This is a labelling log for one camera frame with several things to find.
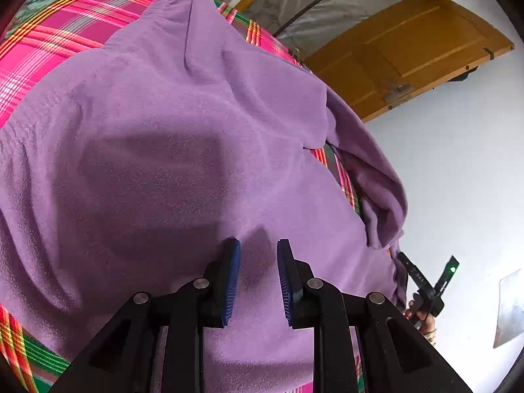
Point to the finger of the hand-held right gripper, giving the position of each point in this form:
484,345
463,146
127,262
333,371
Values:
411,272

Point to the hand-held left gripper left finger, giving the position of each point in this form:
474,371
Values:
229,282

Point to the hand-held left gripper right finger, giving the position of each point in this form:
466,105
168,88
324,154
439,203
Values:
286,282

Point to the purple fleece garment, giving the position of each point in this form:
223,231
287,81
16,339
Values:
163,131

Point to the person's right hand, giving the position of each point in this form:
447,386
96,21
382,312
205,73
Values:
430,326

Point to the wooden door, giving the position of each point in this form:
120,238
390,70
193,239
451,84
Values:
430,45

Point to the grey door curtain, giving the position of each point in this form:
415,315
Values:
327,4

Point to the pink green plaid bedsheet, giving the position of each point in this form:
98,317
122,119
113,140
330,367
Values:
61,20

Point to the pale wall sheet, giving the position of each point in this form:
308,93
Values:
511,311

